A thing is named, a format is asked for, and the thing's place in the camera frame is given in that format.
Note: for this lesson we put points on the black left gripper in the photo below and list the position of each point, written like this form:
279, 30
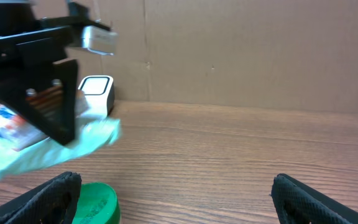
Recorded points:
36, 80

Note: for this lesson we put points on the white barcode scanner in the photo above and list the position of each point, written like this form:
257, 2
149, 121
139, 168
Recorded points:
99, 95

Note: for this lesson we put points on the green lid jar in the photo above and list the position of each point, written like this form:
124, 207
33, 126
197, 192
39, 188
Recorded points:
97, 204

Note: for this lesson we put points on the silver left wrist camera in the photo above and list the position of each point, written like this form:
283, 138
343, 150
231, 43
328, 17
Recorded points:
98, 41

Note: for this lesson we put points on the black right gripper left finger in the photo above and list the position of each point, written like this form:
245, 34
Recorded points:
54, 202

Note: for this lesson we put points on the orange small box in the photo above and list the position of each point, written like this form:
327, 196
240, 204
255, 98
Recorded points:
17, 124

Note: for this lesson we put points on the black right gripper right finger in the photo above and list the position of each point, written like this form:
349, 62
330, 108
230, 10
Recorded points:
297, 203

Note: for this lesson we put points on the teal tissue packet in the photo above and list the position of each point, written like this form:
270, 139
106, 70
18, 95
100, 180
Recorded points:
90, 136

